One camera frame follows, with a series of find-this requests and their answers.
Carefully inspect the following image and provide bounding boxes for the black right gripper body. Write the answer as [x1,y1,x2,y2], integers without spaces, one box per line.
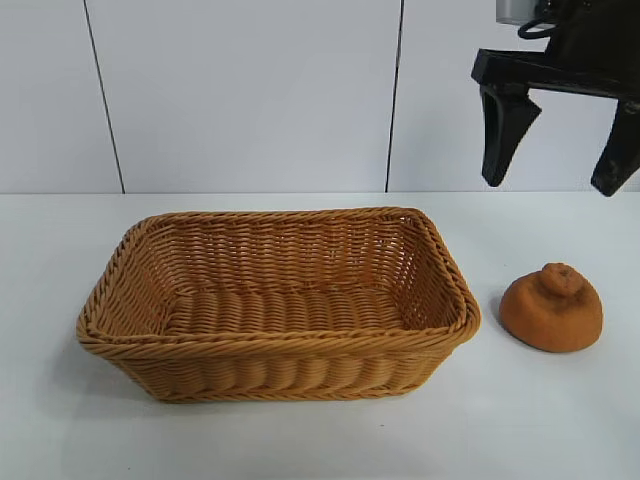
[471,0,640,102]

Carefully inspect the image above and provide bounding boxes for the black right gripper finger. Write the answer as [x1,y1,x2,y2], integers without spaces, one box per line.
[590,97,640,198]
[479,88,545,190]

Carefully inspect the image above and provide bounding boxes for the orange-brown bread bun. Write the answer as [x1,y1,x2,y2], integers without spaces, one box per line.
[499,261,605,354]

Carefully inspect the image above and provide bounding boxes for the woven wicker basket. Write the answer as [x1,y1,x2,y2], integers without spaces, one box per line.
[76,206,482,404]

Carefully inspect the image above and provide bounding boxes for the black right camera cable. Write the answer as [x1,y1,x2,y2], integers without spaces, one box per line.
[516,5,557,40]

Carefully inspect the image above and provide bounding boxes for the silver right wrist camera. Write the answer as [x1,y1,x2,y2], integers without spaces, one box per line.
[494,0,532,25]

